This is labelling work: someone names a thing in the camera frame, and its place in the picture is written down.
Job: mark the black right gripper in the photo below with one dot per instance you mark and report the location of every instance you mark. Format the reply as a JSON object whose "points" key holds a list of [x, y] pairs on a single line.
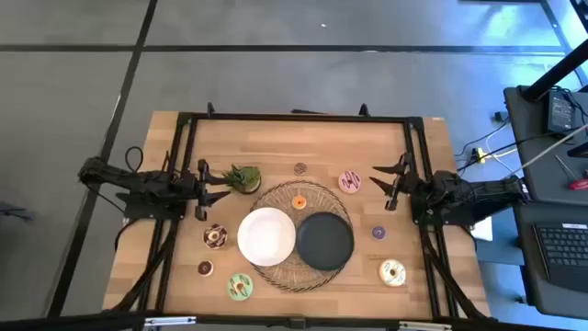
{"points": [[409, 188]]}

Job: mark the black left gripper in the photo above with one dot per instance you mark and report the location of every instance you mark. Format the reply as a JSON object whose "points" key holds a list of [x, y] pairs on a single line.
{"points": [[200, 188]]}

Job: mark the pink donut with chocolate drizzle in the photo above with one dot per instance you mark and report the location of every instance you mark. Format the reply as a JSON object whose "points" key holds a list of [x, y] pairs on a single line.
{"points": [[344, 186]]}

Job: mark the chocolate donut with cream drizzle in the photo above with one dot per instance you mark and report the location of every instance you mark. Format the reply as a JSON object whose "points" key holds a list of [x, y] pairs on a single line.
{"points": [[209, 243]]}

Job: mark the small purple donut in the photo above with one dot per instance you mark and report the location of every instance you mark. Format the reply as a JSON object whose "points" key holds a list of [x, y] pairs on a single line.
{"points": [[375, 235]]}

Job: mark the small chocolate sprinkle donut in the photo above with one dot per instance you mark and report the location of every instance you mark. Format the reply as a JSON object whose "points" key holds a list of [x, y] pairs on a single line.
{"points": [[201, 272]]}

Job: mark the small orange donut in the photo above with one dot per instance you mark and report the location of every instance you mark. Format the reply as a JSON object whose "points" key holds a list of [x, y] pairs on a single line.
{"points": [[296, 205]]}

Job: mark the small brown donut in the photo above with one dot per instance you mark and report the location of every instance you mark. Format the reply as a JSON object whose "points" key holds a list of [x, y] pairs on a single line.
{"points": [[297, 172]]}

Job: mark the white donut with sprinkles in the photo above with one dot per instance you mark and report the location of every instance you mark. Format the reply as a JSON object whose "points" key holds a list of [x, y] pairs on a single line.
{"points": [[386, 278]]}

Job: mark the green donut with chocolate drizzle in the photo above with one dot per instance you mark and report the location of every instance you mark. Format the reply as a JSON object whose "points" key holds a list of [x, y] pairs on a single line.
{"points": [[233, 293]]}

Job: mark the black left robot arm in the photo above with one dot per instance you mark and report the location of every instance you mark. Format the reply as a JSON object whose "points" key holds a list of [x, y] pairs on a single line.
{"points": [[138, 181]]}

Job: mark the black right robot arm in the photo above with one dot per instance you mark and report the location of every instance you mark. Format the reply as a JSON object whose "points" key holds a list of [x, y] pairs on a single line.
{"points": [[482, 190]]}

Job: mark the potted green succulent plant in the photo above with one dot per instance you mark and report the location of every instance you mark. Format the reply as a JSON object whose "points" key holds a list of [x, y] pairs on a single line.
{"points": [[243, 177]]}

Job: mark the white round plate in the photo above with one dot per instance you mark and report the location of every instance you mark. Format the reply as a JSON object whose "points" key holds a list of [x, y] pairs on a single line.
{"points": [[266, 236]]}

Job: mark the yellow plug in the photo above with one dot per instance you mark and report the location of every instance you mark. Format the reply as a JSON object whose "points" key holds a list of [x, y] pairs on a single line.
{"points": [[480, 155]]}

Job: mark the black round plate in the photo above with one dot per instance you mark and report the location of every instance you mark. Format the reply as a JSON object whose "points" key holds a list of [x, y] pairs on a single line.
{"points": [[324, 241]]}

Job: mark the white paper sheet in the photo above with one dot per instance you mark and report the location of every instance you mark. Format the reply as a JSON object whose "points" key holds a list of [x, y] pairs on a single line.
{"points": [[483, 230]]}

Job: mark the round woven straw placemat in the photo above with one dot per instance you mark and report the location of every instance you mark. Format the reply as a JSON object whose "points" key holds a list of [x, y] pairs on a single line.
{"points": [[294, 278]]}

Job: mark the small black floor plug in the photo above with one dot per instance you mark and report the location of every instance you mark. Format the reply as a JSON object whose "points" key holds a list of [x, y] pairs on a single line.
{"points": [[500, 116]]}

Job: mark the grey side desk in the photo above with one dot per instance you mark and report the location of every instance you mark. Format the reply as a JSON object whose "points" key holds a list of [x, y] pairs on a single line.
{"points": [[542, 184]]}

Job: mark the black power adapter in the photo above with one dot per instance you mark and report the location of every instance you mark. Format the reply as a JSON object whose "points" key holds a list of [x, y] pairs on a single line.
{"points": [[561, 112]]}

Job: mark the black keyboard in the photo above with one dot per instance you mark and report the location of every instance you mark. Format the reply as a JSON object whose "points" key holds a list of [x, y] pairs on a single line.
{"points": [[565, 248]]}

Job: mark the black diagonal pole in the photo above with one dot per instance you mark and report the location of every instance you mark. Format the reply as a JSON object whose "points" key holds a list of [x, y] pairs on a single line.
{"points": [[556, 71]]}

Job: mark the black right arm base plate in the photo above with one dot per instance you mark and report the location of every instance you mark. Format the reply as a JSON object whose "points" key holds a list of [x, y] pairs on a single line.
{"points": [[441, 220]]}

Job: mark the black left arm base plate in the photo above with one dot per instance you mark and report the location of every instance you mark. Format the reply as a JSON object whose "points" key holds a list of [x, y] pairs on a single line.
{"points": [[138, 212]]}

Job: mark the black aluminium table frame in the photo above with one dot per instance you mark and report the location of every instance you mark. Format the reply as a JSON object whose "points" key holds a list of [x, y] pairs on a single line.
{"points": [[298, 118]]}

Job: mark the silver frame bracket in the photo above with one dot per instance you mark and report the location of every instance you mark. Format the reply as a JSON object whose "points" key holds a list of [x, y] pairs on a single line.
{"points": [[170, 321], [425, 327]]}

